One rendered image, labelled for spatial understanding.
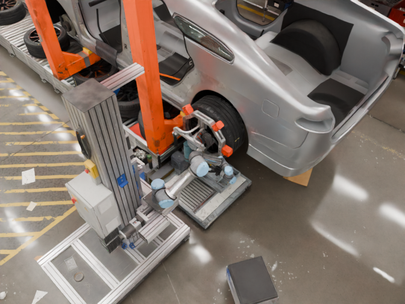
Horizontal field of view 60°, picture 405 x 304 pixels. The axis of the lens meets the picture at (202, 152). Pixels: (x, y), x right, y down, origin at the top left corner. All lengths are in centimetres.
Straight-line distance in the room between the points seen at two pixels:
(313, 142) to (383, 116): 274
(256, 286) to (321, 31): 291
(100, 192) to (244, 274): 150
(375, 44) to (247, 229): 246
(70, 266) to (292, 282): 217
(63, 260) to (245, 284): 176
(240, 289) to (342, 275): 115
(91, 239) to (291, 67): 292
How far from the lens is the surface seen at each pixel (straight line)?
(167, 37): 507
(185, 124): 375
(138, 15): 294
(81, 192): 290
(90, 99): 237
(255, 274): 344
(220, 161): 319
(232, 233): 398
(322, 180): 461
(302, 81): 435
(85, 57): 531
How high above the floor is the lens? 349
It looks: 49 degrees down
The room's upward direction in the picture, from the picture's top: straight up
